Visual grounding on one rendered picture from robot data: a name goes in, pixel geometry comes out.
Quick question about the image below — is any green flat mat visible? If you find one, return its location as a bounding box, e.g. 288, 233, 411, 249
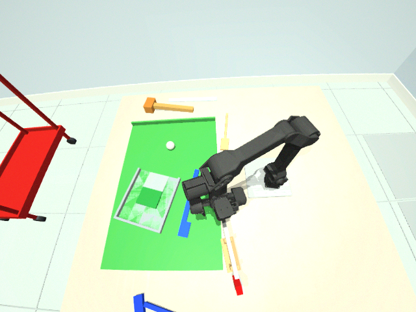
100, 121, 223, 271

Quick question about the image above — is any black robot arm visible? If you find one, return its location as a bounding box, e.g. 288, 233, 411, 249
181, 115, 321, 221

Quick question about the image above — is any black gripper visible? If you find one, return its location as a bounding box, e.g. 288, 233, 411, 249
189, 187, 247, 216

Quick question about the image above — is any white golf ball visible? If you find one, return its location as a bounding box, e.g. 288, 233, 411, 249
166, 141, 174, 150

